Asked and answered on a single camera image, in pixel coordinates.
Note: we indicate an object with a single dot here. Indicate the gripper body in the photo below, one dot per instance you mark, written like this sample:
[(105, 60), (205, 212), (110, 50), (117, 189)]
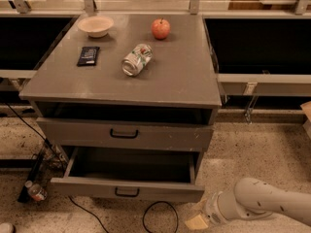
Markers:
[(212, 207)]

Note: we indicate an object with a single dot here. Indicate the grey drawer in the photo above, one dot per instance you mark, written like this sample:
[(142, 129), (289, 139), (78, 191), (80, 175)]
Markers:
[(131, 174), (125, 134)]

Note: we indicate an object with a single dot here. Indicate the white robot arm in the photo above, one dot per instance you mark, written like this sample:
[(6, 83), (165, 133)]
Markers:
[(250, 199)]

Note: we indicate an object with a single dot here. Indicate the grey top drawer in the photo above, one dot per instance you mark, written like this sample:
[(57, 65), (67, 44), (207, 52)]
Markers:
[(125, 134)]

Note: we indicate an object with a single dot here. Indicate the grey drawer cabinet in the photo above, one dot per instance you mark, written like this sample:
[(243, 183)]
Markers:
[(177, 86)]

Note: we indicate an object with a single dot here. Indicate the plastic bottle on floor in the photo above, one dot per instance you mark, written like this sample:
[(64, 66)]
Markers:
[(35, 191)]

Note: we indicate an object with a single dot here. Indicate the silver green soda can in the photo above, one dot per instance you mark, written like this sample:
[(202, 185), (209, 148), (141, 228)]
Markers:
[(137, 60)]

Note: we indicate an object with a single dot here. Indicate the black power strip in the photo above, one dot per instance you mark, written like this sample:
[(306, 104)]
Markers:
[(23, 196)]

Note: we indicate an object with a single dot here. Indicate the red apple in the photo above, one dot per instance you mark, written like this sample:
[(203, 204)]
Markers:
[(160, 28)]

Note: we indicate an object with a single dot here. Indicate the dark snack bar packet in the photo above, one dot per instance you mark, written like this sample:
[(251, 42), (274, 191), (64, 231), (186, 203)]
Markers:
[(88, 56)]

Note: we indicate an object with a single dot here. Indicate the beige paper bowl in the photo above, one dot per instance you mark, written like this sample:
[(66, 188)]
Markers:
[(96, 27)]

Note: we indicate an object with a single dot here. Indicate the metal bracket under shelf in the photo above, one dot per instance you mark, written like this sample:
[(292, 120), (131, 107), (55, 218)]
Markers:
[(250, 92)]

